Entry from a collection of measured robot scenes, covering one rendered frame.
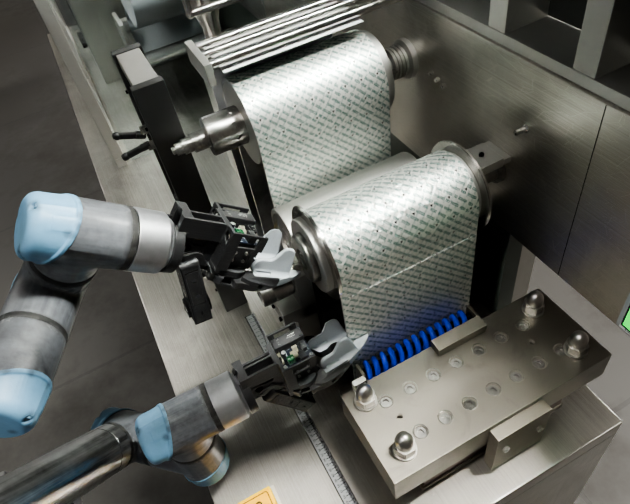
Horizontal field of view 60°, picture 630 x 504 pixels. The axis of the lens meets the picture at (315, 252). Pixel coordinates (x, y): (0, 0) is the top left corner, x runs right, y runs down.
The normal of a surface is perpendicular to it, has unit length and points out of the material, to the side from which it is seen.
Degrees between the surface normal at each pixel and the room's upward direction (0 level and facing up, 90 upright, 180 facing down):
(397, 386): 0
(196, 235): 90
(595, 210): 90
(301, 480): 0
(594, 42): 90
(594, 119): 90
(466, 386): 0
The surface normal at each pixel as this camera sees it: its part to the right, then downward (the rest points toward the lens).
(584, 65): -0.88, 0.41
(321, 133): 0.45, 0.63
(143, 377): -0.14, -0.68
